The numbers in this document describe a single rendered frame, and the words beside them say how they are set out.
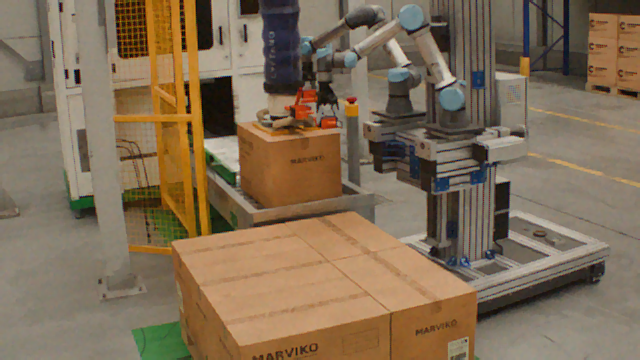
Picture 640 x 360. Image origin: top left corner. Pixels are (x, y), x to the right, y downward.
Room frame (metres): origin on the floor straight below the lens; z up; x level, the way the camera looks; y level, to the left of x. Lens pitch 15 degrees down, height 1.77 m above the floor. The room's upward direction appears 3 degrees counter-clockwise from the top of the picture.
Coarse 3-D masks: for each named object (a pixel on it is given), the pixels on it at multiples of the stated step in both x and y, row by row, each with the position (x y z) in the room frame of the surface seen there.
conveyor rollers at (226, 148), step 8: (232, 136) 5.84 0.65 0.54; (208, 144) 5.59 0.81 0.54; (216, 144) 5.59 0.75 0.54; (224, 144) 5.55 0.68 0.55; (232, 144) 5.56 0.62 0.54; (192, 152) 5.35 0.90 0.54; (216, 152) 5.31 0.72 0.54; (224, 152) 5.27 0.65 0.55; (232, 152) 5.28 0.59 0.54; (224, 160) 5.03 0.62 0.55; (232, 160) 5.01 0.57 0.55; (232, 168) 4.82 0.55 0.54; (240, 184) 4.38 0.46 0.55; (240, 192) 4.20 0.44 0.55; (248, 200) 4.04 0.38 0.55; (256, 208) 3.93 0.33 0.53; (264, 208) 3.87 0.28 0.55
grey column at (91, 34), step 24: (96, 0) 4.03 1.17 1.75; (96, 24) 4.03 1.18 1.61; (96, 48) 4.02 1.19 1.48; (96, 72) 4.02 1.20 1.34; (96, 96) 4.02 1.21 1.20; (96, 120) 4.01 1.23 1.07; (96, 144) 4.00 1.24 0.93; (96, 168) 4.00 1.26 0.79; (96, 192) 3.99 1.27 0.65; (120, 192) 4.05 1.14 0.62; (120, 216) 4.04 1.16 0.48; (120, 240) 4.03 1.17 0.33; (120, 264) 4.02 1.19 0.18; (96, 288) 4.05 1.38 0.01; (120, 288) 4.02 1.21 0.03; (144, 288) 4.03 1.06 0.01
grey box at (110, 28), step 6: (108, 0) 4.01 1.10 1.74; (108, 6) 4.01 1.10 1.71; (108, 12) 4.01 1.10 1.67; (114, 12) 4.03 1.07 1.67; (108, 18) 4.01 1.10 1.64; (108, 24) 4.01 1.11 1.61; (114, 24) 4.03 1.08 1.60; (108, 30) 4.01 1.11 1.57; (114, 30) 4.02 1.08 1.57; (108, 36) 4.00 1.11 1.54; (114, 36) 4.02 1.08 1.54; (108, 42) 4.00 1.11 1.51; (114, 42) 4.02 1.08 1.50; (108, 48) 4.00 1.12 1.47
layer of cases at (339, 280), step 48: (192, 240) 3.40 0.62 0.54; (240, 240) 3.38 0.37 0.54; (288, 240) 3.35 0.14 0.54; (336, 240) 3.32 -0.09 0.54; (384, 240) 3.29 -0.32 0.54; (192, 288) 2.98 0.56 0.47; (240, 288) 2.79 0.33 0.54; (288, 288) 2.78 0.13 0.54; (336, 288) 2.75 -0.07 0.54; (384, 288) 2.73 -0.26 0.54; (432, 288) 2.70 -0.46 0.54; (192, 336) 3.12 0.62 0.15; (240, 336) 2.36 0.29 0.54; (288, 336) 2.35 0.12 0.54; (336, 336) 2.42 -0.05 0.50; (384, 336) 2.49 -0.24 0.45; (432, 336) 2.57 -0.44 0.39
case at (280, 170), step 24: (240, 144) 4.23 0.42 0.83; (264, 144) 3.80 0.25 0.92; (288, 144) 3.76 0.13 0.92; (312, 144) 3.81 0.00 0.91; (336, 144) 3.86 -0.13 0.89; (240, 168) 4.26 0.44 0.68; (264, 168) 3.83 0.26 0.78; (288, 168) 3.76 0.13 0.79; (312, 168) 3.81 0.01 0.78; (336, 168) 3.86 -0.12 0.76; (264, 192) 3.85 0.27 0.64; (288, 192) 3.76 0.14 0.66; (312, 192) 3.81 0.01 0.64; (336, 192) 3.86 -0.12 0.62
